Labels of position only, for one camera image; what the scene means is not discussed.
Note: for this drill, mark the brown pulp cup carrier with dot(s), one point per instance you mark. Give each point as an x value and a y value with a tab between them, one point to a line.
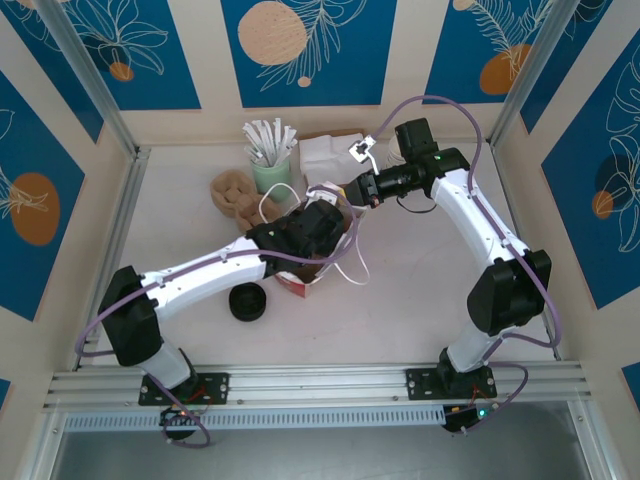
307	270

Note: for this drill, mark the red and white paper bag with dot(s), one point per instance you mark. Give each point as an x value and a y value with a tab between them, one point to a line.
300	286

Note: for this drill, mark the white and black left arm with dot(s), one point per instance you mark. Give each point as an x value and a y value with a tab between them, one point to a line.
200	280

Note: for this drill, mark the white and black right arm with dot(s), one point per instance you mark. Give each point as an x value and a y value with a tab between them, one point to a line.
480	220

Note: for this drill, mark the stack of white napkins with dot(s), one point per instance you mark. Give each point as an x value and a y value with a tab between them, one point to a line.
320	155

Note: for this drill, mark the mint green holder cup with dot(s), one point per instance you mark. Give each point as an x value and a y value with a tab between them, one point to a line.
272	182

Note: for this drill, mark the stack of brown pulp carriers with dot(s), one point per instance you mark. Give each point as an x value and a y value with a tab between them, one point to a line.
230	192

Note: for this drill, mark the black lid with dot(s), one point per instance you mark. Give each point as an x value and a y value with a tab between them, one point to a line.
247	301

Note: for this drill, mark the bundle of white wrapped straws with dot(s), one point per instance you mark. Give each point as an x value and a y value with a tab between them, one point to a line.
267	145

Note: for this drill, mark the black controller board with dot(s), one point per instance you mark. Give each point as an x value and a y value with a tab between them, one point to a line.
467	420
180	417

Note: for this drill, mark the grey metal bench panel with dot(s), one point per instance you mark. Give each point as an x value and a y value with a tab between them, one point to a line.
320	455

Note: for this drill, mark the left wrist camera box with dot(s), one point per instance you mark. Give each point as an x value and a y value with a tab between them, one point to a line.
322	193

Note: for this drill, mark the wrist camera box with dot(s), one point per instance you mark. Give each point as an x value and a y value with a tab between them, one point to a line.
361	150
322	193

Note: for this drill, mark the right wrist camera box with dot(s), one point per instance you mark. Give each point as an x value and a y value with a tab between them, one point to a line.
361	150

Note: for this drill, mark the aluminium front frame rail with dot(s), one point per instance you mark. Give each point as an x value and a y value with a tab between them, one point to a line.
320	382

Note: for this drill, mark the aluminium corner post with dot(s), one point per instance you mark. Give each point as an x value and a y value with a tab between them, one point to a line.
90	75
535	70

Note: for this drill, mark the aluminium side table rail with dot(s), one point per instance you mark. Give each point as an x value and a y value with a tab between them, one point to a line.
125	210

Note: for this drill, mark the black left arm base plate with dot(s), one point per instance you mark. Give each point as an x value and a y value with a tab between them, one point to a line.
215	387

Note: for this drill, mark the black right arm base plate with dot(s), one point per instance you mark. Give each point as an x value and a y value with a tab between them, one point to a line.
422	385

